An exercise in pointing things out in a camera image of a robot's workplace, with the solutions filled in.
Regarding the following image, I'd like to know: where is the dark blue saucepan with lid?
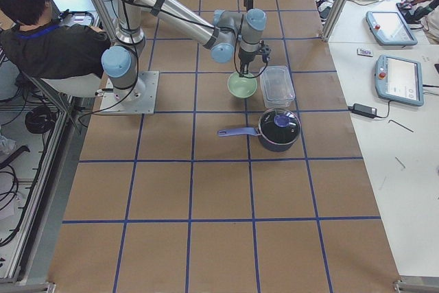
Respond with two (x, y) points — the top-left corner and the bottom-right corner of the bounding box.
(217, 108), (301, 152)

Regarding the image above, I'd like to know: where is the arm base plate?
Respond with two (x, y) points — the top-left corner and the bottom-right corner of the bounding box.
(99, 71), (159, 115)

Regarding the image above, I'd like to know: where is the green bowl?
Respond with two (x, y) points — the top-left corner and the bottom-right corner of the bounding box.
(227, 71), (258, 99)

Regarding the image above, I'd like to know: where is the teach pendant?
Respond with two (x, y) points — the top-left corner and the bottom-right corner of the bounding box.
(365, 11), (418, 46)
(375, 55), (424, 106)

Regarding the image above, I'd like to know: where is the near teach pendant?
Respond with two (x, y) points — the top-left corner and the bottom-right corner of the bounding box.
(375, 55), (424, 106)

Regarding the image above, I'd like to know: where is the clear plastic food container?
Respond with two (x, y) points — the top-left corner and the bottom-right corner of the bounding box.
(259, 65), (296, 108)

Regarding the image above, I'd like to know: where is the far teach pendant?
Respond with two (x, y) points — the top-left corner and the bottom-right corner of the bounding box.
(365, 11), (418, 46)

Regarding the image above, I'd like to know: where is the aluminium frame post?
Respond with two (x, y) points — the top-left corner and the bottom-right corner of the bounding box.
(320, 0), (364, 43)

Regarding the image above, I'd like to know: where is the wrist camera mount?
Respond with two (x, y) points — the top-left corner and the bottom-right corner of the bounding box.
(258, 40), (272, 75)

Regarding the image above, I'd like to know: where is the person in black shirt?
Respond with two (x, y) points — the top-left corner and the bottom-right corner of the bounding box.
(1, 0), (110, 97)

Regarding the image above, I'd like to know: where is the small label card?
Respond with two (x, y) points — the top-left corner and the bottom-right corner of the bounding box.
(357, 47), (374, 57)

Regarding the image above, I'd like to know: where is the black power adapter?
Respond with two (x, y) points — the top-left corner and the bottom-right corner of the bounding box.
(348, 103), (377, 119)

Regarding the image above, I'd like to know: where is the hex key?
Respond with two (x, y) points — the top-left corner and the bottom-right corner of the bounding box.
(388, 119), (414, 133)

